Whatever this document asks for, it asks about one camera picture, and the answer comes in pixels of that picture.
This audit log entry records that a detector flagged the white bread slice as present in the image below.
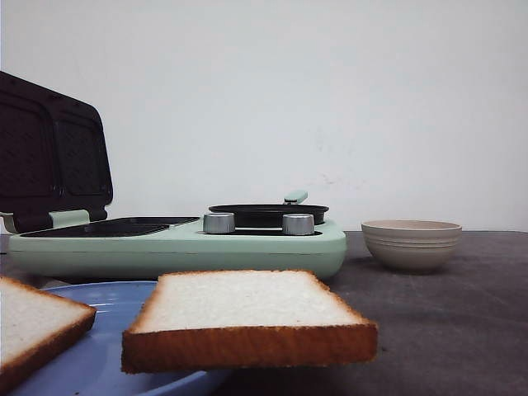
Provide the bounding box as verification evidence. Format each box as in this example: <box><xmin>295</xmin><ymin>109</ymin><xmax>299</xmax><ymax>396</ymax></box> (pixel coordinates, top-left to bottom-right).
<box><xmin>121</xmin><ymin>270</ymin><xmax>378</xmax><ymax>374</ymax></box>
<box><xmin>1</xmin><ymin>276</ymin><xmax>97</xmax><ymax>395</ymax></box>

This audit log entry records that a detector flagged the left silver control knob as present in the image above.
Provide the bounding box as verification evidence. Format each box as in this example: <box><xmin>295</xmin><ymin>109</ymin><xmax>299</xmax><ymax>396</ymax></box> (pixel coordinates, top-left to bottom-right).
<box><xmin>203</xmin><ymin>212</ymin><xmax>236</xmax><ymax>234</ymax></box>

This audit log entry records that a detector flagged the silver control knob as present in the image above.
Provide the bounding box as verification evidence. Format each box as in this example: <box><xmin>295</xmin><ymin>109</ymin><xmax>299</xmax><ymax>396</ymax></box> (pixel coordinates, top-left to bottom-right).
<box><xmin>282</xmin><ymin>213</ymin><xmax>315</xmax><ymax>236</ymax></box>
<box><xmin>203</xmin><ymin>212</ymin><xmax>236</xmax><ymax>234</ymax></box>

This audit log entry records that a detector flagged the grey table cloth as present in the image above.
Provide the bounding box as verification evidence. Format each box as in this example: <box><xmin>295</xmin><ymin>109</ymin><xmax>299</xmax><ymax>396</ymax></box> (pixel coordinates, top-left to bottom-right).
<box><xmin>0</xmin><ymin>229</ymin><xmax>528</xmax><ymax>396</ymax></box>

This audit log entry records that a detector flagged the blue plastic plate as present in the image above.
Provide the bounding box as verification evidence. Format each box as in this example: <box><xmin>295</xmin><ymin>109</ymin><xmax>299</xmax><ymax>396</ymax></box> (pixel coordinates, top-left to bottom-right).
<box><xmin>7</xmin><ymin>280</ymin><xmax>232</xmax><ymax>396</ymax></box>

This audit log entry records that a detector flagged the black round frying pan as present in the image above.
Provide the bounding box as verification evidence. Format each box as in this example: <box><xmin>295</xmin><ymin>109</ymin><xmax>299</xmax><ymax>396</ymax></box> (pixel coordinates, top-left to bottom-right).
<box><xmin>209</xmin><ymin>190</ymin><xmax>329</xmax><ymax>228</ymax></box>

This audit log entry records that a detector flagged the right silver control knob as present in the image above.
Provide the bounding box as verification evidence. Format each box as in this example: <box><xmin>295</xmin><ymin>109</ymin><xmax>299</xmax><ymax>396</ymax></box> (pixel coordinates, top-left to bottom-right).
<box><xmin>282</xmin><ymin>213</ymin><xmax>315</xmax><ymax>236</ymax></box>

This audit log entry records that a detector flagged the beige ribbed bowl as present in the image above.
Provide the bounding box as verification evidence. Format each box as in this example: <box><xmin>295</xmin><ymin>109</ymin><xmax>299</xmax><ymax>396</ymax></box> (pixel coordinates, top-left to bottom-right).
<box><xmin>361</xmin><ymin>219</ymin><xmax>462</xmax><ymax>273</ymax></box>

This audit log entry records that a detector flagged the mint green breakfast maker base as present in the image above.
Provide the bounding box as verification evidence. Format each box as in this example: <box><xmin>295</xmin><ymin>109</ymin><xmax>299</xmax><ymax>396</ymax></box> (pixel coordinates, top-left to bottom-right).
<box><xmin>7</xmin><ymin>219</ymin><xmax>347</xmax><ymax>280</ymax></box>

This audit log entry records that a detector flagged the breakfast maker hinged lid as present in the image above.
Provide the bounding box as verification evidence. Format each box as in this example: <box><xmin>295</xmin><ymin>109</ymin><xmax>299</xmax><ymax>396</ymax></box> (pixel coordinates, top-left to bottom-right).
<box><xmin>1</xmin><ymin>73</ymin><xmax>113</xmax><ymax>233</ymax></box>

